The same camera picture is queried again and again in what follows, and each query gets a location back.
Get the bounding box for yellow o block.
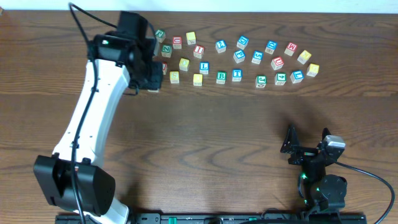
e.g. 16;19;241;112
193;73;203;86
179;58;190;72

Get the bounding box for green B block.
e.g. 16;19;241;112
216;71;227;85

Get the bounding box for green R block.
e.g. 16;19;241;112
147;89;160;93

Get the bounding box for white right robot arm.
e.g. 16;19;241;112
280;125;347;221

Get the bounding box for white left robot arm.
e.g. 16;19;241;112
33;11;163;223

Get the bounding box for red A block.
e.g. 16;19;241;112
162;62;168;75

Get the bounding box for yellow S block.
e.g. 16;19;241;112
169;71;180;84

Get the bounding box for green Z block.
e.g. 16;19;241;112
161;45;172;58

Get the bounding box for green j block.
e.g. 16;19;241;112
256;75;267;88
155;29;166;43

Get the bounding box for red U block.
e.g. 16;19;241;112
172;36;182;49

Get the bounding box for plain yellow top block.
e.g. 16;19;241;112
186;32;197;45

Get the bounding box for red I block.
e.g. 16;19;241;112
193;45;205;59

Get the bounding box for blue l block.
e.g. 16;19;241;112
290;70;304;83
200;62;210;75

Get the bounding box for blue L block right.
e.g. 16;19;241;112
290;70;304;83

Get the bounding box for yellow block right edge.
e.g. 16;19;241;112
307;63;320;77

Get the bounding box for green 4 block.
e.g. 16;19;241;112
275;72;287;85

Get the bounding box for green J block right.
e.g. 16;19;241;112
256;75;267;88

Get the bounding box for yellow block far right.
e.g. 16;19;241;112
297;50;312;65

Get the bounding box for blue 2 block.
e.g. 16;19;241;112
215;40;227;54

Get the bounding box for blue T block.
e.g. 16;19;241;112
232;69;243;82

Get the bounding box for red M block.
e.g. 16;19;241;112
284;42;297;56

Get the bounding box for blue 5 block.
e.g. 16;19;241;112
251;50;264;65

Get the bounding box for blue P block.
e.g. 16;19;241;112
233;50;246;63

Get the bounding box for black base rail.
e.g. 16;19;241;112
55;212;368;224

